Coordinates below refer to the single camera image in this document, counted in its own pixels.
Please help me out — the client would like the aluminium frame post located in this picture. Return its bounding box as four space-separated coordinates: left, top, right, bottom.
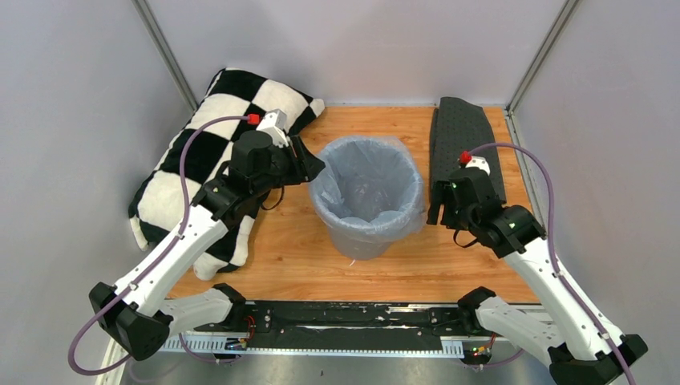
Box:
132 0 198 111
506 0 581 115

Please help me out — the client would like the right aluminium frame post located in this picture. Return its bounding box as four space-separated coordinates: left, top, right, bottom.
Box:
506 0 581 115

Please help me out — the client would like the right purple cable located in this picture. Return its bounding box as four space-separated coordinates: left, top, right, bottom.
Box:
457 141 638 385

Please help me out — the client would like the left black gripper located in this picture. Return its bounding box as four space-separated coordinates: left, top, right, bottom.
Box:
252 135 326 197

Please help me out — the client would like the dark grey dotted cloth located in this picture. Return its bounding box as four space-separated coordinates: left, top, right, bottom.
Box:
428 96 496 197

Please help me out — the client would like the grey plastic trash bin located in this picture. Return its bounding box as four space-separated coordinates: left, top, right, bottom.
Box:
326 222 408 261

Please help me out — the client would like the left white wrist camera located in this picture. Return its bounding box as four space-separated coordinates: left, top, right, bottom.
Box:
256 109 289 148

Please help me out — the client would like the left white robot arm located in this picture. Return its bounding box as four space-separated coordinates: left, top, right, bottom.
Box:
89 131 326 361

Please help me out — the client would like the purple cable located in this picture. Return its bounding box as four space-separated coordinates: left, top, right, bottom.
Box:
457 141 638 385
67 113 262 377

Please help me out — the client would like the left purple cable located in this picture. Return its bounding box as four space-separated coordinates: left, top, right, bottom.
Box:
67 113 262 377

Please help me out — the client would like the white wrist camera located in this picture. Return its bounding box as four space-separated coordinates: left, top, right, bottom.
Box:
256 109 289 148
465 156 491 175

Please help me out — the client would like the black white checkered pillow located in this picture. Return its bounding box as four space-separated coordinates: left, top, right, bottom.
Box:
128 67 325 250

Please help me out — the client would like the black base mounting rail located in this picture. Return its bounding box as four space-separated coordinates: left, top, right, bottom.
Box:
185 301 499 364

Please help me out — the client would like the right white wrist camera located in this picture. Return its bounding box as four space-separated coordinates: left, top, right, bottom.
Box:
465 156 491 175

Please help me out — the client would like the left aluminium frame post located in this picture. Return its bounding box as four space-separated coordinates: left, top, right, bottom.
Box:
132 0 198 111

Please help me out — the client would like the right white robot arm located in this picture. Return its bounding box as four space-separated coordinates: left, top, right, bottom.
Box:
427 167 649 384

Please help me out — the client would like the blue translucent trash bag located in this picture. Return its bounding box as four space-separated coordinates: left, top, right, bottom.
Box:
309 136 425 245

